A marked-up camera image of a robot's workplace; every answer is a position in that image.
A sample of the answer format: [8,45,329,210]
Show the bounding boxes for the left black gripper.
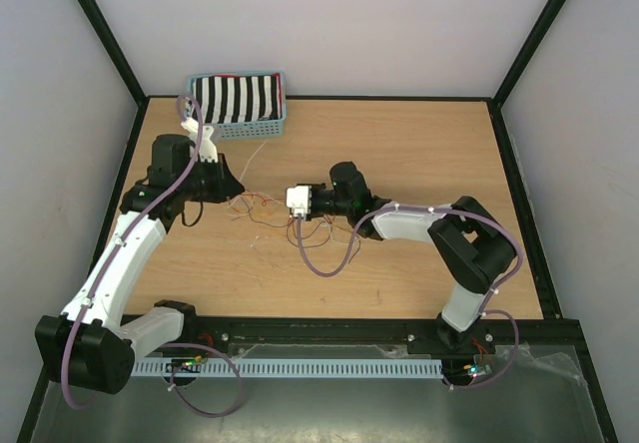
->
[178,152,244,204]

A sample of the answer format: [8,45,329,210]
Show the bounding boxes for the white wire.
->
[227,191,360,249]

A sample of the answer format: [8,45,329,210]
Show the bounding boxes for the dark purple wire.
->
[239,193,363,264]

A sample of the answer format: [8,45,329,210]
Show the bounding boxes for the yellow wire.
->
[229,193,301,237]

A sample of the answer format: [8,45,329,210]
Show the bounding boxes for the white zip tie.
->
[240,142,269,180]

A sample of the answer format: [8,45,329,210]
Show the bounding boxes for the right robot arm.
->
[285,162,523,352]

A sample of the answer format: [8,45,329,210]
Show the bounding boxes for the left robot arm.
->
[35,134,245,394]

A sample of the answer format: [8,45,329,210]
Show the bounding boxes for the black white striped cloth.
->
[187,73,284,124]

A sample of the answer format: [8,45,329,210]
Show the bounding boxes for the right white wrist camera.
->
[285,185,312,221]

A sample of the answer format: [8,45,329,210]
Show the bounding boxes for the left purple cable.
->
[59,94,246,419]

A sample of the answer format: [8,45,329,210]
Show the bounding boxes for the light blue slotted cable duct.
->
[132,357,441,379]

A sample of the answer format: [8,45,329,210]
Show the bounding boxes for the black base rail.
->
[144,315,495,359]

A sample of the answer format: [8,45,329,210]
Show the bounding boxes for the black enclosure frame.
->
[14,0,620,443]

